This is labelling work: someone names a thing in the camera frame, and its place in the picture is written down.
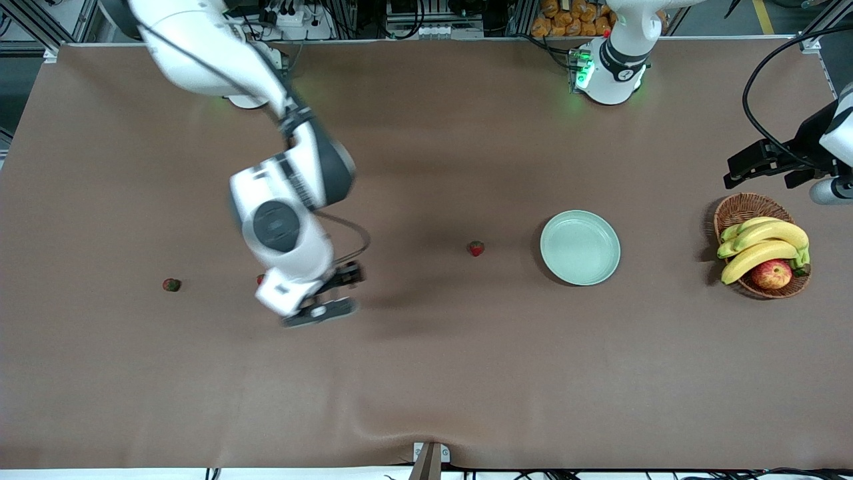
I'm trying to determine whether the white power strip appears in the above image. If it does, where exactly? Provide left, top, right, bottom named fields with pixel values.
left=230, top=0, right=334, bottom=41

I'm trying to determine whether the red apple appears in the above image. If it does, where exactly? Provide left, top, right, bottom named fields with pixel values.
left=751, top=259, right=793, bottom=291

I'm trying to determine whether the plump yellow banana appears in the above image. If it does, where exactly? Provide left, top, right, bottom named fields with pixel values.
left=720, top=240, right=800, bottom=286

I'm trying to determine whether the yellow banana bunch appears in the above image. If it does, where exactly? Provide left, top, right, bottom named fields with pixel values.
left=717, top=221, right=810, bottom=261

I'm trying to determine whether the brown wicker basket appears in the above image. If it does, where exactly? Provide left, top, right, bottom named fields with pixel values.
left=713, top=193, right=812, bottom=299

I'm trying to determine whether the brown table mat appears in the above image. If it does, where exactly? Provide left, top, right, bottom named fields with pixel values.
left=0, top=37, right=853, bottom=471

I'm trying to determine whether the bag of orange buns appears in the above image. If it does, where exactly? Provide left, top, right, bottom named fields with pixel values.
left=531, top=0, right=617, bottom=38

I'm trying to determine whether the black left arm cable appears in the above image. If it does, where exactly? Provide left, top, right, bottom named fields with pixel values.
left=742, top=25, right=853, bottom=169

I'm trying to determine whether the pale green round plate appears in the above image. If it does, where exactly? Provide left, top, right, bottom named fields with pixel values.
left=540, top=210, right=622, bottom=287

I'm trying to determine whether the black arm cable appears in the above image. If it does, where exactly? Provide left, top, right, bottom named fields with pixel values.
left=742, top=25, right=853, bottom=169
left=143, top=19, right=372, bottom=267

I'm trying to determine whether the short yellow-green banana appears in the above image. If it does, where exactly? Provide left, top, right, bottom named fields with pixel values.
left=720, top=217, right=784, bottom=243

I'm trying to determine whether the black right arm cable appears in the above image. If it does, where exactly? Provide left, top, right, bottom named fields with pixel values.
left=143, top=19, right=372, bottom=267

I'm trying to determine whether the grey metal mount bracket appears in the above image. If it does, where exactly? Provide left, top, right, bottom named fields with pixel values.
left=412, top=441, right=451, bottom=480

